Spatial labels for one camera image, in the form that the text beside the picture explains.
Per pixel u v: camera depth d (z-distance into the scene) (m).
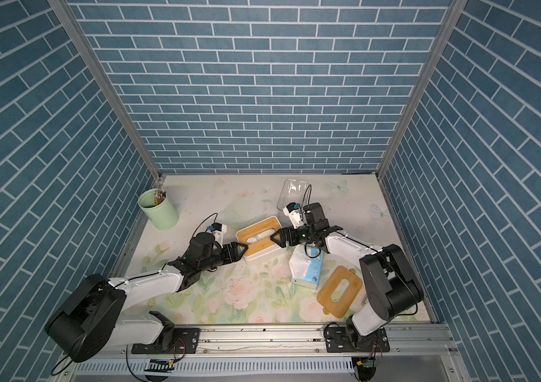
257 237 0.90
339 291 0.85
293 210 0.82
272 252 0.88
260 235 0.91
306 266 0.83
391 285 0.45
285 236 0.79
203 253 0.68
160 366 0.72
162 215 0.93
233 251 0.78
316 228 0.72
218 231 0.80
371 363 0.71
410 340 0.76
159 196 0.89
